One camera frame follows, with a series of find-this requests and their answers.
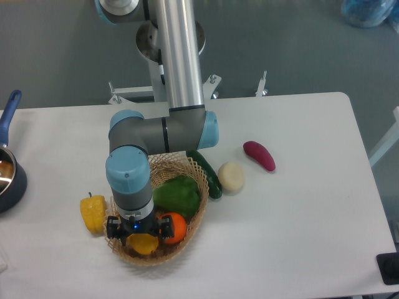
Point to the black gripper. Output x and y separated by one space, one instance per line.
120 229

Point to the yellow mango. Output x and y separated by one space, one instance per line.
144 244

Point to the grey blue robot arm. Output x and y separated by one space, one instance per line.
133 138

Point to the woven bamboo basket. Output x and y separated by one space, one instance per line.
162 168

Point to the orange tangerine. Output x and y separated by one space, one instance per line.
180 228

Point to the yellow bell pepper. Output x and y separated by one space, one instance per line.
92 209

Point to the green bok choy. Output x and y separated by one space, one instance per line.
179 194

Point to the dark green cucumber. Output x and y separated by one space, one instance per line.
215 187

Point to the cream round bun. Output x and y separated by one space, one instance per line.
231 176

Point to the blue saucepan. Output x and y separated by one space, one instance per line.
13 175

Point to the purple sweet potato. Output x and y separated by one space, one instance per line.
260 154

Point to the black device at edge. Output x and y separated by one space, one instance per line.
388 267

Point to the blue plastic bag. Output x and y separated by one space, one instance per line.
366 14

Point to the white frame at right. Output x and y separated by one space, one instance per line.
385 142

